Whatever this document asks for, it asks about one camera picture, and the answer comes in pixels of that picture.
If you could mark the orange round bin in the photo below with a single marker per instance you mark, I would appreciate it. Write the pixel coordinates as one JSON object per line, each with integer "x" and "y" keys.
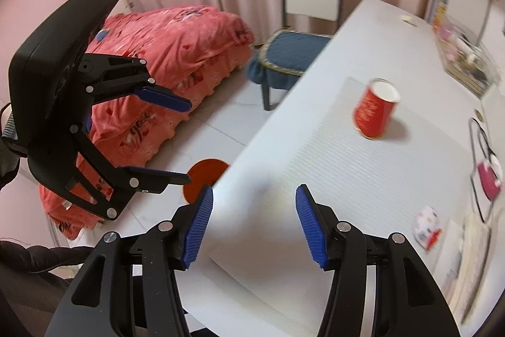
{"x": 201, "y": 176}

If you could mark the white desk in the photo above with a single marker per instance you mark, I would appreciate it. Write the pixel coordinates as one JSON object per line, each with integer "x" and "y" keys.
{"x": 374, "y": 33}

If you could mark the clear plastic organiser box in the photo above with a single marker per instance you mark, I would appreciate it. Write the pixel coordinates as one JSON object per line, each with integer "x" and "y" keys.
{"x": 469, "y": 68}

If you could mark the blue book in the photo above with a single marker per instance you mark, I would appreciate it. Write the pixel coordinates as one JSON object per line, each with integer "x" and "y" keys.
{"x": 441, "y": 1}

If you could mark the pink object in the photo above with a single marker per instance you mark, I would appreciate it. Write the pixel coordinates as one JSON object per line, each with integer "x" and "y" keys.
{"x": 489, "y": 179}

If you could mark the white printed wrapper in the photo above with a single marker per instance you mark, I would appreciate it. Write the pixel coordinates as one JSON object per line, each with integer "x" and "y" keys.
{"x": 428, "y": 227}

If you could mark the person's grey-brown clothing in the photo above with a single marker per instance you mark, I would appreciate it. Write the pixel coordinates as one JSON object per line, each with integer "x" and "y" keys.
{"x": 27, "y": 305}

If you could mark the person's black quilted jacket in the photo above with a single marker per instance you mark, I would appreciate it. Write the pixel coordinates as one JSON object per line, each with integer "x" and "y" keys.
{"x": 43, "y": 256}

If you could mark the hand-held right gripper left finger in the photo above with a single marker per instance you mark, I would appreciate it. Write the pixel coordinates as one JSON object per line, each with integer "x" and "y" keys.
{"x": 197, "y": 232}

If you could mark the pink floral bed blanket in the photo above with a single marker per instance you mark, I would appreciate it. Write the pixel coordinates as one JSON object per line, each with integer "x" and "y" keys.
{"x": 177, "y": 45}

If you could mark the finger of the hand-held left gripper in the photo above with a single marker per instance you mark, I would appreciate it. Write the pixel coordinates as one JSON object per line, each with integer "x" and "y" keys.
{"x": 150, "y": 176}
{"x": 165, "y": 98}

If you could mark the white ribbed desk mat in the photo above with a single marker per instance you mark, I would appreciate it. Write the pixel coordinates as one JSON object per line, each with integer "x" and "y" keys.
{"x": 355, "y": 179}

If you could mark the blue fringed chair cushion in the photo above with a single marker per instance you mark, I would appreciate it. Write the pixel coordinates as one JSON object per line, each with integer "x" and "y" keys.
{"x": 288, "y": 52}

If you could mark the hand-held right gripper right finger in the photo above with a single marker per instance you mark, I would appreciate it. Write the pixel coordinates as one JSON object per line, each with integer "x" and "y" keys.
{"x": 311, "y": 232}

